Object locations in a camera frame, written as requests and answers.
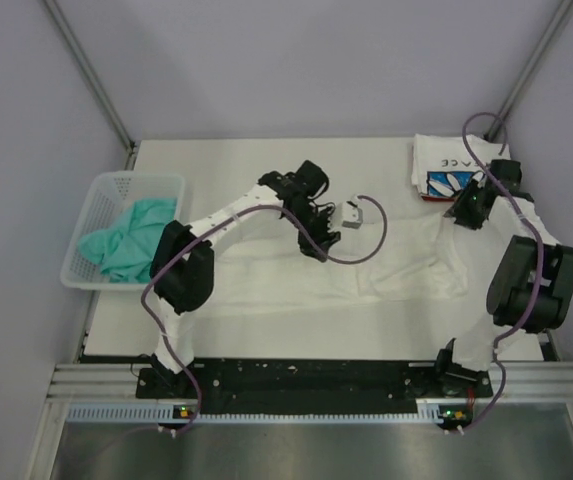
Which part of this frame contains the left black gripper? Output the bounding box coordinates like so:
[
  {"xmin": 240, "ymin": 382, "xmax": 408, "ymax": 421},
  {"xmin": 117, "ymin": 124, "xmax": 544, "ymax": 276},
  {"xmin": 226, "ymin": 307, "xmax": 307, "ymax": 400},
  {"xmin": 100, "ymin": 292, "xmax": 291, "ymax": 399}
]
[{"xmin": 285, "ymin": 203, "xmax": 340, "ymax": 262}]

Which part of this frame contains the white floral print t-shirt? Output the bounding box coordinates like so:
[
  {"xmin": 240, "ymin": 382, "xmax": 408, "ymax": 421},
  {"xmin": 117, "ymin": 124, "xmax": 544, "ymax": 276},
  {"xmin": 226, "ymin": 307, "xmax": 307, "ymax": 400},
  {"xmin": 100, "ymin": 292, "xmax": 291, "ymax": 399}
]
[{"xmin": 196, "ymin": 213, "xmax": 468, "ymax": 319}]

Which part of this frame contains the teal t-shirt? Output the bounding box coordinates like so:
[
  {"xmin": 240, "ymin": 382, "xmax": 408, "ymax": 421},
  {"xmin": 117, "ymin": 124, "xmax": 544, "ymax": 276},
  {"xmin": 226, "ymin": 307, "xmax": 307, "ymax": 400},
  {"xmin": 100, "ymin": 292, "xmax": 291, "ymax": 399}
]
[{"xmin": 77, "ymin": 197, "xmax": 177, "ymax": 284}]

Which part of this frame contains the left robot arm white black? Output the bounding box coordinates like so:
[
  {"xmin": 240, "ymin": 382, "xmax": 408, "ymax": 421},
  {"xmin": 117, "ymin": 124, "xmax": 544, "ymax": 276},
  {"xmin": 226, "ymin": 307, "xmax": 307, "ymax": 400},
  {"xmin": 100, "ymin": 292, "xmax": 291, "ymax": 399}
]
[{"xmin": 141, "ymin": 160, "xmax": 341, "ymax": 397}]

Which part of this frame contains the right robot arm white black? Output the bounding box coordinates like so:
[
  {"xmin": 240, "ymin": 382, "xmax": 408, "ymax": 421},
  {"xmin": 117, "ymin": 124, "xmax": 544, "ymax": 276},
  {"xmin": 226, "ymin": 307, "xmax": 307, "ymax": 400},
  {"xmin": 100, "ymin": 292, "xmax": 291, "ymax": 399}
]
[{"xmin": 432, "ymin": 159, "xmax": 573, "ymax": 396}]

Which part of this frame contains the folded white daisy t-shirt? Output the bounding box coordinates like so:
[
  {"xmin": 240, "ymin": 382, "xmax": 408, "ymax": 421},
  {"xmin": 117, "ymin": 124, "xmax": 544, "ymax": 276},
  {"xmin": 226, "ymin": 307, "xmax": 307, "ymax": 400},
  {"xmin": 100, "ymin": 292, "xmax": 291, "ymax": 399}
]
[{"xmin": 411, "ymin": 134, "xmax": 484, "ymax": 201}]

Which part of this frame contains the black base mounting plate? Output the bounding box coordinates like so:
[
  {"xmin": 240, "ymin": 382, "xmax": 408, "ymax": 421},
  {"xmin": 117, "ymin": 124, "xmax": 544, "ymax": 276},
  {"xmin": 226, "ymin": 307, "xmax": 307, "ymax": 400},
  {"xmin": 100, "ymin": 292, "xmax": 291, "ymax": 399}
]
[{"xmin": 136, "ymin": 358, "xmax": 493, "ymax": 415}]

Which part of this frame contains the white plastic laundry basket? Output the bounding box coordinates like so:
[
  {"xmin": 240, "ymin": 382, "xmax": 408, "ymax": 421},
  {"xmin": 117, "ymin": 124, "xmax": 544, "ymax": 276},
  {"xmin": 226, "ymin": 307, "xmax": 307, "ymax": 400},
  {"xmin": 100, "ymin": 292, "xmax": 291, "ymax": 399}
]
[{"xmin": 60, "ymin": 171, "xmax": 185, "ymax": 291}]

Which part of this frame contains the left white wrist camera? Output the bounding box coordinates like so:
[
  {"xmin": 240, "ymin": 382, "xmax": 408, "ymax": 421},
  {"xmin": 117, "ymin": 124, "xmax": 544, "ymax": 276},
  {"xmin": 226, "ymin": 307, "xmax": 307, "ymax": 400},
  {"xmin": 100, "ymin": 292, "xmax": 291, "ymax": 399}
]
[{"xmin": 333, "ymin": 200, "xmax": 363, "ymax": 230}]

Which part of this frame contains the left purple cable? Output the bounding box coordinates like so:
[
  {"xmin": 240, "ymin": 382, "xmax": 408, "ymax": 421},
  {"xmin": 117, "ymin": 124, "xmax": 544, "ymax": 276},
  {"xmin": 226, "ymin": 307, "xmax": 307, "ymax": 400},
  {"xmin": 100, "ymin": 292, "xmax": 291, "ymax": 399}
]
[{"xmin": 139, "ymin": 194, "xmax": 388, "ymax": 436}]

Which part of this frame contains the aluminium front frame rail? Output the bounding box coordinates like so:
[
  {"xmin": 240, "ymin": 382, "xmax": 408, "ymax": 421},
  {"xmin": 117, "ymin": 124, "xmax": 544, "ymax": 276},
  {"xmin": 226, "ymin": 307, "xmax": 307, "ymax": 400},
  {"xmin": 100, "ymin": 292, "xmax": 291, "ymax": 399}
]
[{"xmin": 47, "ymin": 361, "xmax": 573, "ymax": 403}]

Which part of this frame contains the grey slotted cable duct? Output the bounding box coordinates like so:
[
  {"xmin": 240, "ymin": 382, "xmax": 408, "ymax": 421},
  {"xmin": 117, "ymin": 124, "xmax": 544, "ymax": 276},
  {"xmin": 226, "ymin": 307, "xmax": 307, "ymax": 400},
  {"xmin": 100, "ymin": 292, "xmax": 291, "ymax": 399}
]
[{"xmin": 66, "ymin": 403, "xmax": 453, "ymax": 425}]

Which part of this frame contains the right aluminium corner post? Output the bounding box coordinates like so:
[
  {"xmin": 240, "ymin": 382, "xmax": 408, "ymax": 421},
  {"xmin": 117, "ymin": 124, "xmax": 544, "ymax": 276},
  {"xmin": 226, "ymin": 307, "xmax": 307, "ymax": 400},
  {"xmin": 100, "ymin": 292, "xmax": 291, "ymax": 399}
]
[{"xmin": 484, "ymin": 0, "xmax": 573, "ymax": 141}]

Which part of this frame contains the aluminium corner post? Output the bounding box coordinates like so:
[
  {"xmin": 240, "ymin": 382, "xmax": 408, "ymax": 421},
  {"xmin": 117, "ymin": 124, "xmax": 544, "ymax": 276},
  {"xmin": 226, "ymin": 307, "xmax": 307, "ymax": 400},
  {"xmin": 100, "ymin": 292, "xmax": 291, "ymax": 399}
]
[
  {"xmin": 484, "ymin": 0, "xmax": 573, "ymax": 141},
  {"xmin": 40, "ymin": 0, "xmax": 135, "ymax": 151}
]

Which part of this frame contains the left aluminium corner post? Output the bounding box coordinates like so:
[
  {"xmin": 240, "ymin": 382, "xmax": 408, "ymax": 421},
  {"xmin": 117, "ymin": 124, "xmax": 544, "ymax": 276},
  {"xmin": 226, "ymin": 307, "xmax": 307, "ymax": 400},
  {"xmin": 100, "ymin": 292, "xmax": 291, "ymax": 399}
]
[{"xmin": 40, "ymin": 0, "xmax": 135, "ymax": 151}]

